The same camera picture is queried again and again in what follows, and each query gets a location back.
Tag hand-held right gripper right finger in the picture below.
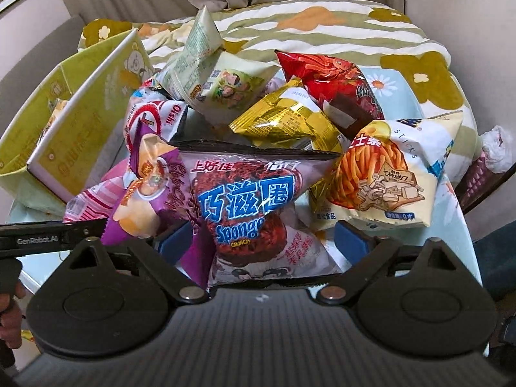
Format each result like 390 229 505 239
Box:
316 221 458 305

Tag yellow snack bag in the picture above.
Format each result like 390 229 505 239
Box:
228 78 352 154

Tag dark teal cloth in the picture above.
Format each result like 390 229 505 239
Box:
481 226 516 301

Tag striped floral blanket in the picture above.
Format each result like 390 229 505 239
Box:
78 0 478 170

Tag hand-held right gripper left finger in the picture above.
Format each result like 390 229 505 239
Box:
68 220 210 304

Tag red and white snack bag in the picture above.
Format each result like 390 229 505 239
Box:
123 88 190 160

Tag yellow-green cardboard box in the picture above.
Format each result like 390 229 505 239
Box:
0 28 154 207

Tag light blue daisy cloth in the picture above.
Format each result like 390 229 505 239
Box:
8 66 484 291

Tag pink striped snack bag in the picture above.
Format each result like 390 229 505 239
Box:
62 181 135 225

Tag purple potato chip bag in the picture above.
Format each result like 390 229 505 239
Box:
103 123 210 288

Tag white plastic bag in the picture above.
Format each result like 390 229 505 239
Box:
479 125 505 161

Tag grey upholstered headboard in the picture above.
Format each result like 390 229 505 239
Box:
0 15 86 89

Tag black metal bar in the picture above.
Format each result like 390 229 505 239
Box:
461 167 516 216

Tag white french fry snack bag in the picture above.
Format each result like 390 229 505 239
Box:
308 110 465 231

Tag person's left hand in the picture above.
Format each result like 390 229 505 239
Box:
0 280 27 349

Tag purple chocolate ring snack bag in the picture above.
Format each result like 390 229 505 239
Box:
176 140 343 291

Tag red shrimp stick bag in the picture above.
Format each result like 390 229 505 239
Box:
274 49 388 138

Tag pale green cartoon snack bag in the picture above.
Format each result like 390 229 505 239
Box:
154 6 280 126

